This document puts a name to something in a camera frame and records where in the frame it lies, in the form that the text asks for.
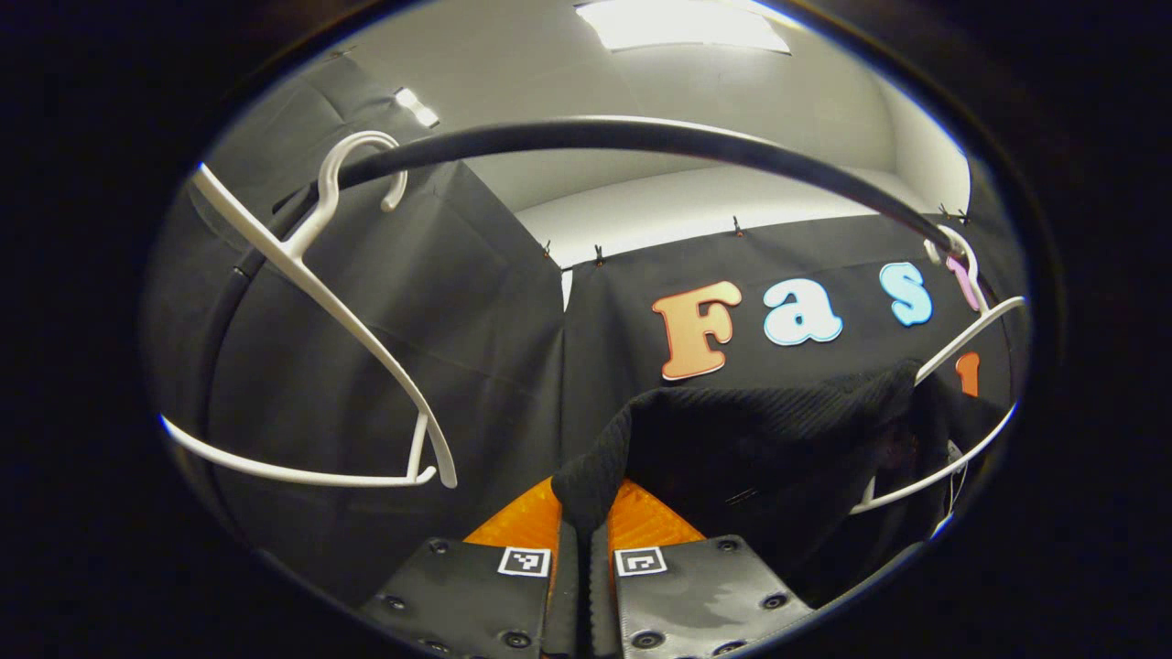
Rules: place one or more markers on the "empty white plastic hanger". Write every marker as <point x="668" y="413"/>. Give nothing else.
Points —
<point x="339" y="311"/>

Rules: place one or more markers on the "black knit jacket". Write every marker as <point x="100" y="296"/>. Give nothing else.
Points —
<point x="751" y="439"/>

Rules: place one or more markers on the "black clothes rail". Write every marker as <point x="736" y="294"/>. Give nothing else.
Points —
<point x="595" y="135"/>

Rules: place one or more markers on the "row of black backdrop clips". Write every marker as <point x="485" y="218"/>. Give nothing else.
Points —
<point x="598" y="254"/>

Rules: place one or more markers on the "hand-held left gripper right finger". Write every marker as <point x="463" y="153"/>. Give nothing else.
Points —
<point x="696" y="595"/>

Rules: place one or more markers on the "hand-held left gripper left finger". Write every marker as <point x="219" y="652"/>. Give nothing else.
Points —
<point x="476" y="595"/>

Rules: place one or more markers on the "white jacket hanger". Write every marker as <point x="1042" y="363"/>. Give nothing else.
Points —
<point x="971" y="334"/>

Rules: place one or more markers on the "small ceiling light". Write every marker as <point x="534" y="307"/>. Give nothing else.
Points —
<point x="417" y="107"/>

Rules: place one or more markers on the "white paper garment tag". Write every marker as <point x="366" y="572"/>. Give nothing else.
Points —
<point x="943" y="525"/>

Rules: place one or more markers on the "large ceiling light panel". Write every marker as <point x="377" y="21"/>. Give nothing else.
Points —
<point x="682" y="23"/>

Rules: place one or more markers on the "black backdrop cloth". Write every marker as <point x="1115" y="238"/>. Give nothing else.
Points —
<point x="476" y="366"/>

